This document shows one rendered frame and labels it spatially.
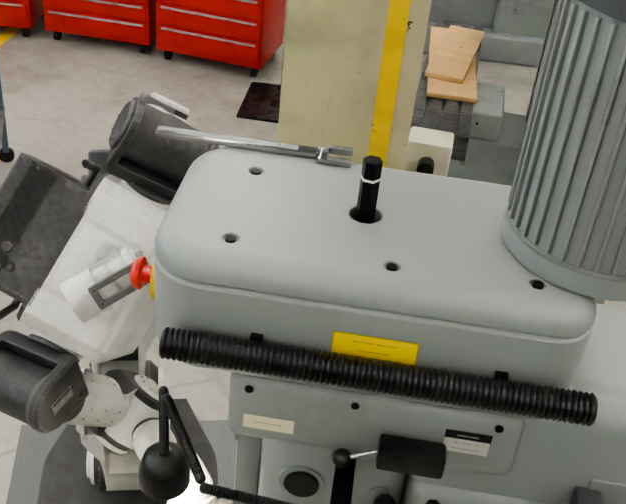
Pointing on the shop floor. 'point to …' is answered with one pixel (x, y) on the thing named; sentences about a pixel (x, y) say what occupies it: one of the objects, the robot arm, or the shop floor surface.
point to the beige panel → (352, 75)
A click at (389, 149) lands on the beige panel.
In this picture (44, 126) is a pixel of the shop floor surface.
